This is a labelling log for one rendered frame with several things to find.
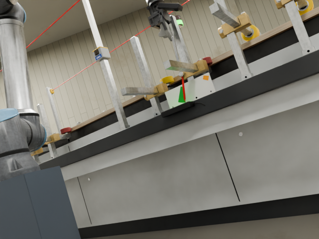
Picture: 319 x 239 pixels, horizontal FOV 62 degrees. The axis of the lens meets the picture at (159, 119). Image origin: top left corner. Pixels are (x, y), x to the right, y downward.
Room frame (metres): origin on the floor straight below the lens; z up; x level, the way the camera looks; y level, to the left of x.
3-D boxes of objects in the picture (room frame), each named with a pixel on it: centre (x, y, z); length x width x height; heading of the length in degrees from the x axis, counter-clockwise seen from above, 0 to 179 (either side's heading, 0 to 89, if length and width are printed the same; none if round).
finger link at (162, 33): (1.23, -0.15, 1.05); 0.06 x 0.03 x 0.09; 57
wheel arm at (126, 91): (1.35, 0.00, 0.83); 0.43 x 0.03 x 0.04; 147
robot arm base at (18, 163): (1.02, 0.60, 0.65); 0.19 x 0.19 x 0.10
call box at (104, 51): (1.57, 0.21, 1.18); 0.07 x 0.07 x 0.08; 57
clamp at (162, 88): (1.42, -0.03, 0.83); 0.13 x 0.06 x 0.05; 57
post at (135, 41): (1.43, -0.01, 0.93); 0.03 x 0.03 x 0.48; 57
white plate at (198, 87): (1.29, -0.18, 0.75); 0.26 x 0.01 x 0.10; 57
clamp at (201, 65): (1.29, -0.24, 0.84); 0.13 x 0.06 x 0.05; 57
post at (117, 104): (1.58, 0.21, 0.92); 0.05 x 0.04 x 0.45; 57
